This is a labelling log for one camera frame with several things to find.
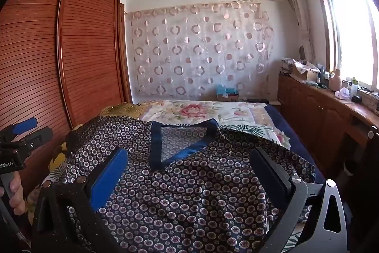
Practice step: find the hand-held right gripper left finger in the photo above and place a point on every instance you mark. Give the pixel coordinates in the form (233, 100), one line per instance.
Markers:
(108, 179)

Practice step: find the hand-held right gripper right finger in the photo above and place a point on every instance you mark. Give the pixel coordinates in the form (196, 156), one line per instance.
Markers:
(266, 170)

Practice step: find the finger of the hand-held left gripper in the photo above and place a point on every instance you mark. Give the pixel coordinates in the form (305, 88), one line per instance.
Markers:
(25, 124)
(38, 136)

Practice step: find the navy circle print garment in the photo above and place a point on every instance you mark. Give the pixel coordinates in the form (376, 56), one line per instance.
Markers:
(177, 196)

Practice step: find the person's left hand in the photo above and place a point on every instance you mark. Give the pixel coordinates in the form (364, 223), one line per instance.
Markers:
(16, 192)

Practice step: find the navy bed sheet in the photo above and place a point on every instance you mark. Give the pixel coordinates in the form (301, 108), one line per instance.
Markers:
(284, 125)

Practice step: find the mustard patterned garment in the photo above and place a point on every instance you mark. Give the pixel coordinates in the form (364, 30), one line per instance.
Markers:
(124, 109)

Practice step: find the long wooden cabinet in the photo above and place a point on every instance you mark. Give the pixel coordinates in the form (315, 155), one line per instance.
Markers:
(311, 110)

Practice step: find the small cardboard box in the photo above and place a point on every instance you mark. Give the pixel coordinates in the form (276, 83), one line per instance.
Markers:
(228, 98)

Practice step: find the blue plastic bag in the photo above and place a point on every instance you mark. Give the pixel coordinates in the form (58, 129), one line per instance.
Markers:
(226, 89)

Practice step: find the bed with leaf-print sheet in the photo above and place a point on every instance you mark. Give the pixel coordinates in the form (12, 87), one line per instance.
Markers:
(192, 110)

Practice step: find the wooden slatted wardrobe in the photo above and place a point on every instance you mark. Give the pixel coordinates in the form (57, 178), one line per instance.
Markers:
(88, 48)

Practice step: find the floral storage box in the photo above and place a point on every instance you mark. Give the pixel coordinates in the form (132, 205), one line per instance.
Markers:
(285, 64)

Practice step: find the open cardboard box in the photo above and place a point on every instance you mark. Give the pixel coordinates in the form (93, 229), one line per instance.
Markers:
(306, 70)

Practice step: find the pink white small item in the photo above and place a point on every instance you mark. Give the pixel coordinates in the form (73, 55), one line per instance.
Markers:
(343, 93)

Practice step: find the pink bottle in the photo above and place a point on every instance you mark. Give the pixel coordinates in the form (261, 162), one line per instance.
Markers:
(337, 81)

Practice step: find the small black box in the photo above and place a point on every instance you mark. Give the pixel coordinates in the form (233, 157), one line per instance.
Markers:
(356, 99)

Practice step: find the white bottle green cap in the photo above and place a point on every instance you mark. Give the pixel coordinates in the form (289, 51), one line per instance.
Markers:
(354, 88)

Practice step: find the sheer circle print curtain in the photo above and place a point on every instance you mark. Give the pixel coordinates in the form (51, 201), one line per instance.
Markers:
(201, 48)

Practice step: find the wooden framed window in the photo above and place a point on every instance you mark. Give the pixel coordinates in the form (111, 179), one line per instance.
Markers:
(349, 33)

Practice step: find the white window drape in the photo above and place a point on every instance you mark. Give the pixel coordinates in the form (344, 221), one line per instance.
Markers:
(299, 10)

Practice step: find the dark oval wall object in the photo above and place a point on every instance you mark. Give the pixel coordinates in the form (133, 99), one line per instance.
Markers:
(302, 51)

